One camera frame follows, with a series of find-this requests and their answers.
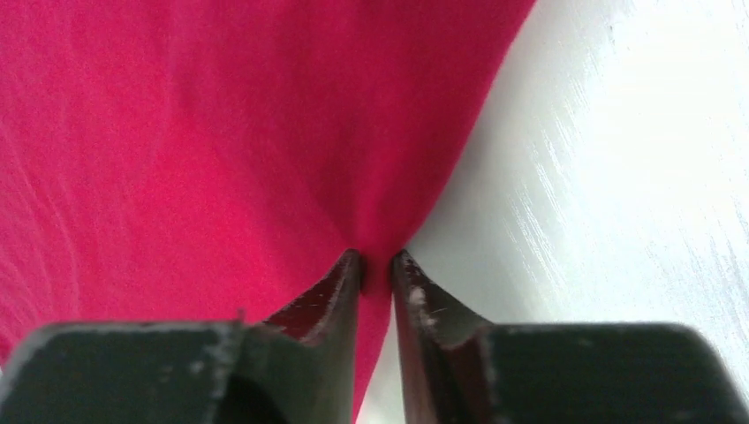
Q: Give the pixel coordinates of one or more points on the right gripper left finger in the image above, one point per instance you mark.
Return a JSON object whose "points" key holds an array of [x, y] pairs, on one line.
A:
{"points": [[297, 366]]}

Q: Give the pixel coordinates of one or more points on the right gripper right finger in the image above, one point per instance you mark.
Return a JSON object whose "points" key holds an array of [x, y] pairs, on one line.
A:
{"points": [[459, 367]]}

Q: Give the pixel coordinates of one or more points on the red t shirt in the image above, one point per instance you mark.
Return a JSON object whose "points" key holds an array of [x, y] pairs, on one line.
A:
{"points": [[183, 160]]}

